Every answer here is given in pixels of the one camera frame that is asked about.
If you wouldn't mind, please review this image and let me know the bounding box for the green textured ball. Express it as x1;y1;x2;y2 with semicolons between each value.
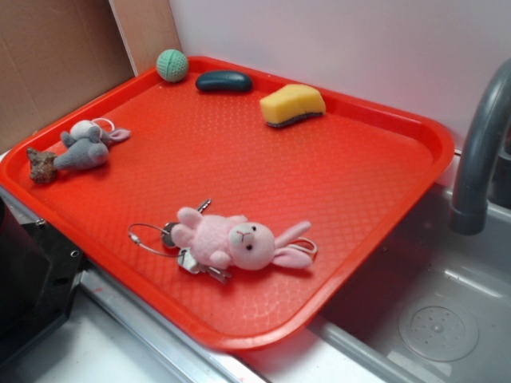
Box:
156;49;188;83

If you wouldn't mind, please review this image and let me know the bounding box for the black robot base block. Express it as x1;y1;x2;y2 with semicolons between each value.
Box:
1;202;83;365

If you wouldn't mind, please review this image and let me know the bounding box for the red plastic tray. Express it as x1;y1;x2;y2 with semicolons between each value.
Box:
1;57;454;351

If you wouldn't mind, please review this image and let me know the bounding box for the pink plush bunny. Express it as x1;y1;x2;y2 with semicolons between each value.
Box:
170;207;318;270

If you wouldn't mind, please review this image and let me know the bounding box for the yellow sponge with grey pad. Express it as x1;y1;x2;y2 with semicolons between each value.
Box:
259;84;327;128

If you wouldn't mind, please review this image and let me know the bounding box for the dark teal oval soap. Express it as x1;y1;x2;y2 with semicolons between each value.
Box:
196;70;253;93

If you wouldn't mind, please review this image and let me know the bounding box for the grey plush bunny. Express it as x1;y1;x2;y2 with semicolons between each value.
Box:
53;117;131;171

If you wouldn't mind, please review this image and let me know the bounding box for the light wooden board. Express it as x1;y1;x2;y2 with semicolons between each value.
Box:
109;0;181;76

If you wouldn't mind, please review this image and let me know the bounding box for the grey plastic sink basin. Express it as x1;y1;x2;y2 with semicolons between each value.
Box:
242;187;510;382

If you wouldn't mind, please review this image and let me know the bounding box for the brown rock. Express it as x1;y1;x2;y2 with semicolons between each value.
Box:
26;147;57;184

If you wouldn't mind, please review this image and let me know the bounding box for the grey faucet spout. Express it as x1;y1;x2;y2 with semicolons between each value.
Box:
449;61;510;235

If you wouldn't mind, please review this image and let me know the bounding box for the brown cardboard panel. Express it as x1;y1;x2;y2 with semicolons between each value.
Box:
1;1;133;152

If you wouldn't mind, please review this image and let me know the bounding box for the silver wire key ring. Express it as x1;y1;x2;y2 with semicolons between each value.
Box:
127;223;185;259

